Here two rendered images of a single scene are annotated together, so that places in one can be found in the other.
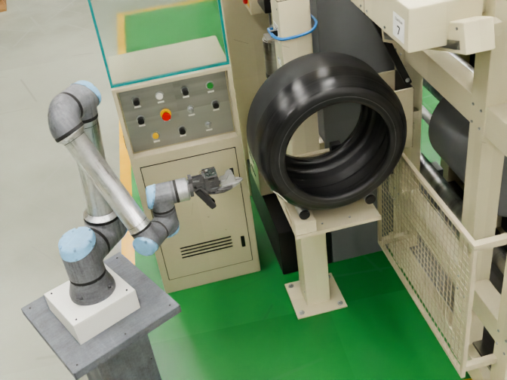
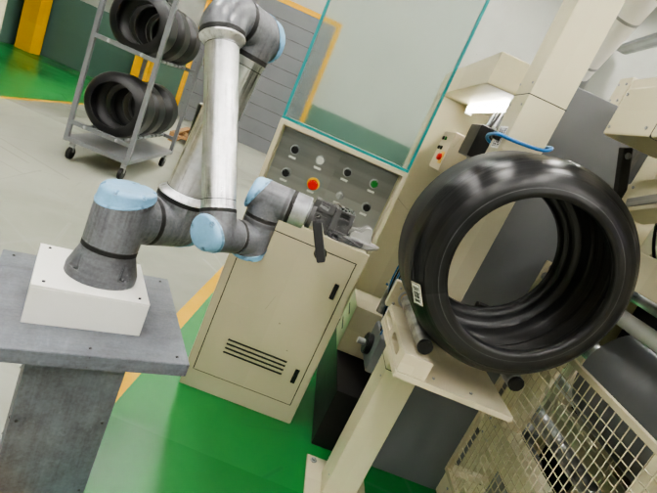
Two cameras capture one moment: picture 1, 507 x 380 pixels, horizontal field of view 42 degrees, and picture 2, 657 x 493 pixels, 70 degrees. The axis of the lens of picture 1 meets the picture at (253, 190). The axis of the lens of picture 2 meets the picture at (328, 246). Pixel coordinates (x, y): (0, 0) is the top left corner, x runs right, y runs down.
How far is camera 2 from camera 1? 1.50 m
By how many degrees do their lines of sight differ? 21
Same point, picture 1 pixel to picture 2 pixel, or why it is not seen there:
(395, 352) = not seen: outside the picture
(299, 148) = not seen: hidden behind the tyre
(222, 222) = (288, 338)
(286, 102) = (510, 164)
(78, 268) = (103, 221)
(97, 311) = (79, 291)
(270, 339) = not seen: outside the picture
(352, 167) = (499, 338)
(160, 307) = (162, 352)
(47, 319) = (17, 275)
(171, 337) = (149, 427)
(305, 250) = (365, 421)
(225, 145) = (347, 255)
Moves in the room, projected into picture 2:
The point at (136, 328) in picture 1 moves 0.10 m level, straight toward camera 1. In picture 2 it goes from (111, 352) to (97, 375)
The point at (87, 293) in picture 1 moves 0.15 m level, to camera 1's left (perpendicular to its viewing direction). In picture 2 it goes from (87, 263) to (37, 240)
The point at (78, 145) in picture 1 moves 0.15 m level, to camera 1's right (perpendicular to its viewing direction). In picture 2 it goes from (221, 48) to (277, 72)
